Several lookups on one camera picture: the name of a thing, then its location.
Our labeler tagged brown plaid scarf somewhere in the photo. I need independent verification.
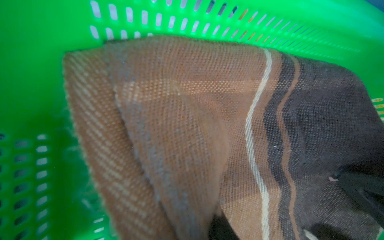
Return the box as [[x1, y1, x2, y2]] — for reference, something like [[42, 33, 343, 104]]
[[63, 36, 384, 240]]

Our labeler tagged green plastic basket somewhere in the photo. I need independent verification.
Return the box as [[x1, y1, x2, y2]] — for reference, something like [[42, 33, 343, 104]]
[[1, 1, 384, 240]]

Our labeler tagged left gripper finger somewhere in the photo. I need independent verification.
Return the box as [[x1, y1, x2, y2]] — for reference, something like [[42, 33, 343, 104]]
[[332, 170, 384, 227]]

